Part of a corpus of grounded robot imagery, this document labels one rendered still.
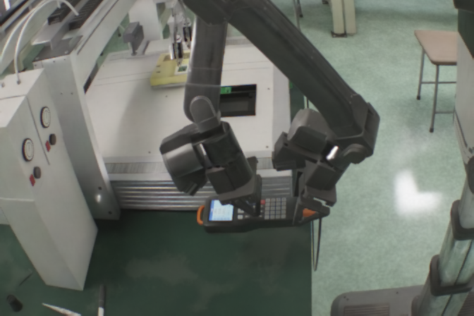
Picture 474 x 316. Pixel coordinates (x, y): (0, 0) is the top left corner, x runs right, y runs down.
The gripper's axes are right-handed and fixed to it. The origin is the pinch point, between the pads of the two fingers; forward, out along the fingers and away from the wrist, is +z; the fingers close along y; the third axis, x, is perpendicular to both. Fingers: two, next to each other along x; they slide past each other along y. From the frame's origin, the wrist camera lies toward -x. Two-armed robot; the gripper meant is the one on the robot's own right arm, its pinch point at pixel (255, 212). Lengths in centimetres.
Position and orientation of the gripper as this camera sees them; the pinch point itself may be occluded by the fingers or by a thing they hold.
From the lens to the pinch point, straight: 100.8
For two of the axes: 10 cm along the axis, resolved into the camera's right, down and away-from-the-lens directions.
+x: 9.3, -2.6, -2.5
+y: -0.5, 5.9, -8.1
